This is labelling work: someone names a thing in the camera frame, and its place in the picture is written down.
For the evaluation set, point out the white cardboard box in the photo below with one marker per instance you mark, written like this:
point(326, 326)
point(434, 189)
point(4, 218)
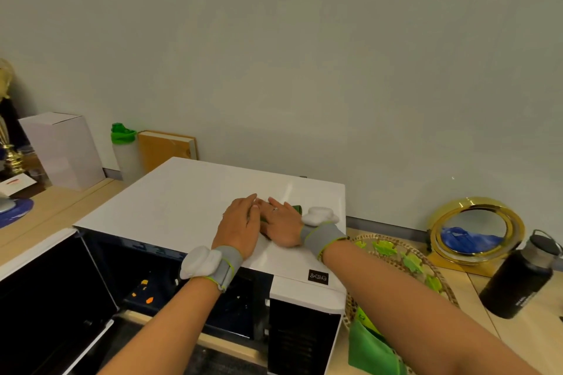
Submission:
point(61, 150)

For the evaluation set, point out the gold trophy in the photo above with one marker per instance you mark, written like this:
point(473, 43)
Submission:
point(9, 142)

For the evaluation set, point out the yellow-green packet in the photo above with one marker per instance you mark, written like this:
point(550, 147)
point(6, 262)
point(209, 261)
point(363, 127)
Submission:
point(367, 320)

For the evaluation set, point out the person's left fingers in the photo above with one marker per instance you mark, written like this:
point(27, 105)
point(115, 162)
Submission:
point(244, 205)

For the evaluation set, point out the black insulated bottle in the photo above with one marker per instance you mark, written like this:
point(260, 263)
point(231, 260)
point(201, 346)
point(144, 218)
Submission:
point(517, 278)

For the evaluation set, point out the white microwave oven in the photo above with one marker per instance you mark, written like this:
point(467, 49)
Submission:
point(176, 203)

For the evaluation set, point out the person's right hand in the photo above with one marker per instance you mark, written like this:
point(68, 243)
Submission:
point(283, 227)

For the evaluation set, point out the grey wristband with white tracker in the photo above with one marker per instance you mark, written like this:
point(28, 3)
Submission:
point(220, 265)
point(321, 234)

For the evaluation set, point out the green cloth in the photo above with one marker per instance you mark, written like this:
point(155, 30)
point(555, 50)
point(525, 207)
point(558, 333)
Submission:
point(371, 352)

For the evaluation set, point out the person's right fingers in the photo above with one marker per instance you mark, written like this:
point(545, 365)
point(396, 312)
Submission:
point(275, 208)

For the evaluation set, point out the woven wicker basket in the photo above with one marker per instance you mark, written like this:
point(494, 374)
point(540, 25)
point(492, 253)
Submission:
point(440, 287)

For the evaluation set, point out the person's right forearm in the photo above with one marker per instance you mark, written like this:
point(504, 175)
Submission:
point(409, 313)

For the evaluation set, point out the white card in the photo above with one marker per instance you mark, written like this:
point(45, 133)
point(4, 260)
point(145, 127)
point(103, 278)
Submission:
point(15, 185)

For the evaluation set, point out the wooden board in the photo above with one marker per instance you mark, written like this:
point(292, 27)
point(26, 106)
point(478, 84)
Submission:
point(165, 150)

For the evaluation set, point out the blue plate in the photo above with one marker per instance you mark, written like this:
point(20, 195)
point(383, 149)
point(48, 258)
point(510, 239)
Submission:
point(15, 212)

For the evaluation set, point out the clear bottle with green lid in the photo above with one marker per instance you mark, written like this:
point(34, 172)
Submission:
point(126, 159)

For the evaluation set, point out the round gold sand art frame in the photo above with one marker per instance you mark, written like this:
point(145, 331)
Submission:
point(477, 234)

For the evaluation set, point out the person's left hand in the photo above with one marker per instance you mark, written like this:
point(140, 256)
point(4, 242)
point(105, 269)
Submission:
point(235, 229)

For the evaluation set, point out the person's left forearm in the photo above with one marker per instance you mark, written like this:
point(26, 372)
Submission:
point(171, 326)

